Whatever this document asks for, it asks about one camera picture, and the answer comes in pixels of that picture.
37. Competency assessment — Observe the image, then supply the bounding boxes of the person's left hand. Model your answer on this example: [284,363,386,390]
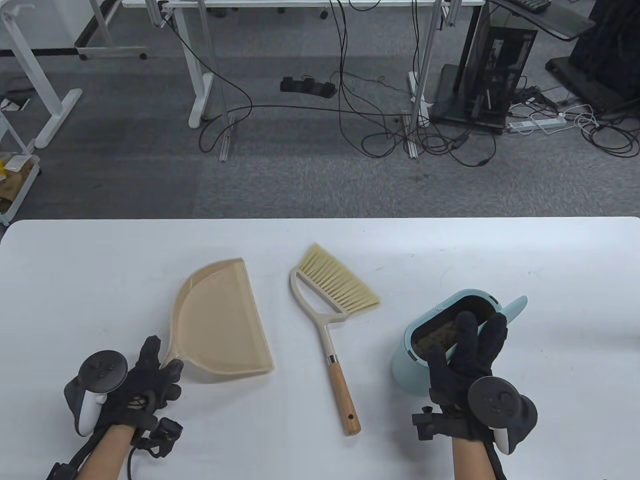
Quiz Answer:
[64,335,185,441]

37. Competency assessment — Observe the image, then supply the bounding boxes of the person's right hand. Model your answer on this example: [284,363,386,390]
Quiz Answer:
[424,311,538,443]

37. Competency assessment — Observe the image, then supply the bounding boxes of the light blue desktop trash can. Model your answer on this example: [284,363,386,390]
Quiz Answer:
[391,289,529,397]

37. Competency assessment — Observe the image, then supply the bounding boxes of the beige plastic dustpan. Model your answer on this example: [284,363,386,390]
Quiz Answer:
[160,257,276,385]

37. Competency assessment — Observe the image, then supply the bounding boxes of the beige brush with wooden handle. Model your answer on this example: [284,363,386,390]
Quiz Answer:
[290,243,381,437]

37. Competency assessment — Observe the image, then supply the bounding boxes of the person's right forearm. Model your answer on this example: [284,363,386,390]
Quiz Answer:
[451,435,493,480]

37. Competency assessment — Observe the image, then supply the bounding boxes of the person's left forearm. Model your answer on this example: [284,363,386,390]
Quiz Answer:
[80,425,136,480]

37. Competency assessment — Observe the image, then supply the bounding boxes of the black and white controller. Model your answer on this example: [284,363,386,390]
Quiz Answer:
[75,351,130,437]
[467,376,538,456]

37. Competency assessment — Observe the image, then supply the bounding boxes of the black wrist sensor module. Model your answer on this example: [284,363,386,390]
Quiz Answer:
[411,406,451,441]
[145,419,184,459]

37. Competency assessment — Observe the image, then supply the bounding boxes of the white table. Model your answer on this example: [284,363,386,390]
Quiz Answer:
[0,216,640,480]

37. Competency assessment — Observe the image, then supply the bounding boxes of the white power strip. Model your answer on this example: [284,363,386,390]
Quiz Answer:
[507,116,568,134]

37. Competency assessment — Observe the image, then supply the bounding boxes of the white desk leg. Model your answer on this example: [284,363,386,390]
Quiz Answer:
[0,5,83,149]

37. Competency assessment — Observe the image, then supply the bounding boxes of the white desk with legs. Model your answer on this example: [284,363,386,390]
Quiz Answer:
[121,0,486,128]

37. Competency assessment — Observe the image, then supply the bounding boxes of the black computer tower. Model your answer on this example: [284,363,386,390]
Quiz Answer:
[431,0,538,135]

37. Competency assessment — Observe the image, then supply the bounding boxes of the white rolling stand base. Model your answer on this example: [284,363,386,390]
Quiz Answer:
[74,0,148,61]

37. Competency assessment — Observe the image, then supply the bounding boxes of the black equipment stand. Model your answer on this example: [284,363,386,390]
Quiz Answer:
[545,0,640,113]

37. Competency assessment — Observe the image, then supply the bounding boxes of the dark glass desk top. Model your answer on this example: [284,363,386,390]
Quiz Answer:
[487,0,596,41]

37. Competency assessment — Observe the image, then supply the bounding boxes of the black glove cable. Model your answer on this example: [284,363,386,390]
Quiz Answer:
[487,440,507,480]
[126,435,151,480]

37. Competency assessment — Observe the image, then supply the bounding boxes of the black cable bundle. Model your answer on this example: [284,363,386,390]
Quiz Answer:
[580,97,640,158]

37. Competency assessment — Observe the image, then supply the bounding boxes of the white cable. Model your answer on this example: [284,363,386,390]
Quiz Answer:
[562,102,601,135]

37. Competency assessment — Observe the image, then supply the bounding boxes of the tangled black hanging cables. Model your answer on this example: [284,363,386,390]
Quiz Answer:
[327,0,497,168]

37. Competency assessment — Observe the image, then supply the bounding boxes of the long black floor cable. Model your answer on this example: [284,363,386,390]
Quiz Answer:
[159,2,416,153]

